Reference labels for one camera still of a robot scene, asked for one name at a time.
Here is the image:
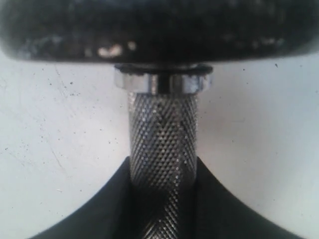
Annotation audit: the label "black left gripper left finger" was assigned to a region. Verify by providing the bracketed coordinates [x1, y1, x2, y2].
[34, 156, 147, 239]

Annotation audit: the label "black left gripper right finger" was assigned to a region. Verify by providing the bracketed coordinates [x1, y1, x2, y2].
[181, 158, 298, 239]

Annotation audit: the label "chrome dumbbell bar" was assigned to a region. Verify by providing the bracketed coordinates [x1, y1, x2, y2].
[115, 64, 213, 239]

